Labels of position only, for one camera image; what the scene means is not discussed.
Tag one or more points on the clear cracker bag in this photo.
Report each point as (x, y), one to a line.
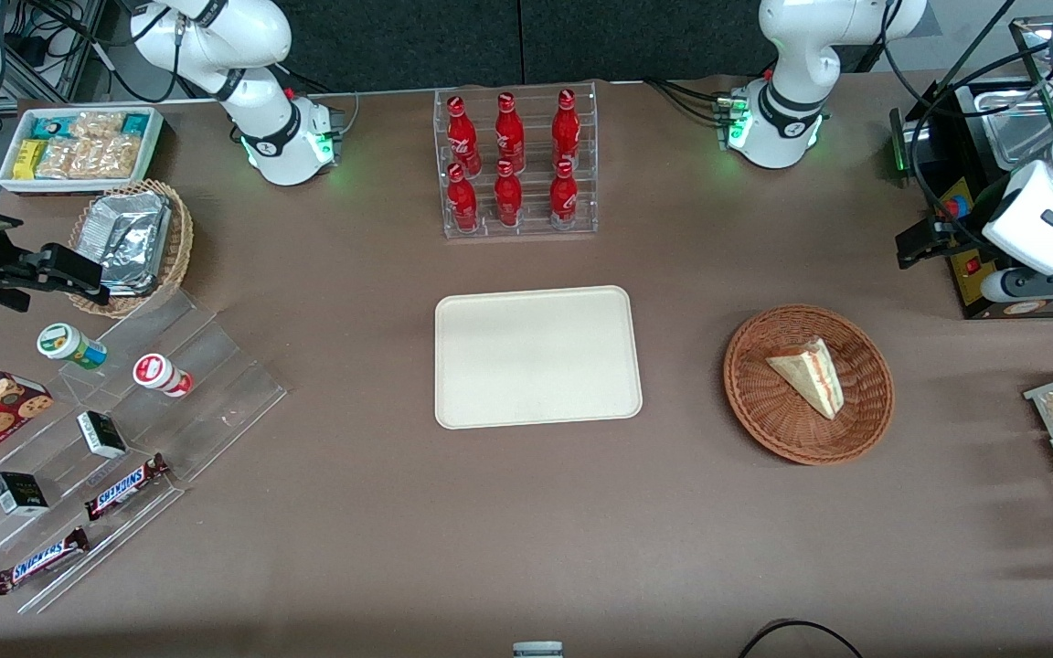
(97, 126)
(92, 158)

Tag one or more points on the brown round wicker basket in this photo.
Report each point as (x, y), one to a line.
(782, 420)

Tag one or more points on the white rectangular snack bin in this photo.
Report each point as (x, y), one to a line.
(79, 187)

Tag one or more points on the teal snack packet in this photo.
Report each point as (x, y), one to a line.
(55, 124)
(134, 124)

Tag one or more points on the brown table cover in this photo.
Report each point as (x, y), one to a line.
(353, 530)

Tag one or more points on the red cola bottle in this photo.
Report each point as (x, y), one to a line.
(508, 199)
(462, 203)
(462, 137)
(564, 197)
(509, 135)
(566, 132)

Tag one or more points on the cream plastic tray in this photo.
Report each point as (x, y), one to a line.
(536, 356)

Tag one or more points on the Snickers chocolate bar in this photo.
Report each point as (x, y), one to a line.
(124, 486)
(40, 561)

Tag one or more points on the light wicker basket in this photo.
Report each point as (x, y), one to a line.
(182, 247)

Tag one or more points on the silver foil packet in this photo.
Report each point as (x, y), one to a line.
(129, 233)
(133, 289)

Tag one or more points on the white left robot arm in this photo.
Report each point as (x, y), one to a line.
(787, 55)

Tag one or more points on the clear acrylic bottle rack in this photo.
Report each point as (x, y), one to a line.
(581, 219)

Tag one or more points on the red lid yogurt cup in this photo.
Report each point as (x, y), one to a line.
(156, 372)

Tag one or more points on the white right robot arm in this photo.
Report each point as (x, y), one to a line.
(252, 91)

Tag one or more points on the yellow snack packet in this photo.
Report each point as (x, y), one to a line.
(29, 159)

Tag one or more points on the triangular wrapped sandwich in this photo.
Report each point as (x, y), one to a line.
(814, 375)

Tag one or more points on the small black box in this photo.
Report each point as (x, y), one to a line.
(19, 493)
(102, 435)

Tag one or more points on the black sandwich grill appliance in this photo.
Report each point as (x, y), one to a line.
(963, 288)

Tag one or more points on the green lid yogurt cup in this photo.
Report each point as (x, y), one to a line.
(65, 343)

